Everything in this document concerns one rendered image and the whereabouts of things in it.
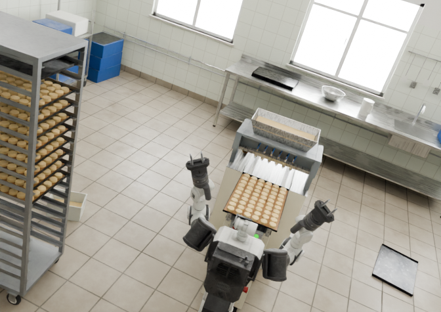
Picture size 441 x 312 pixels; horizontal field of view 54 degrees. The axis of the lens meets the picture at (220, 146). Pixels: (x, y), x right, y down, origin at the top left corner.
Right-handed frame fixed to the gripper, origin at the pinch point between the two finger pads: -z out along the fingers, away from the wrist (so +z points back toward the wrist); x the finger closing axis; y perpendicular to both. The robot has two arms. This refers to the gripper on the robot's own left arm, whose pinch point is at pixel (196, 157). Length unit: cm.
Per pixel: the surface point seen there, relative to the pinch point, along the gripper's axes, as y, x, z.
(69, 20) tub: -405, -105, 75
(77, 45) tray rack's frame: -73, -51, -39
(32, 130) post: -38, -82, -12
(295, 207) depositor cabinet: -64, 79, 135
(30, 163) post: -35, -90, 7
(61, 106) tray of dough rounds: -69, -71, -4
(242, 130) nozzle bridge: -108, 49, 77
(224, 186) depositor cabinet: -96, 26, 124
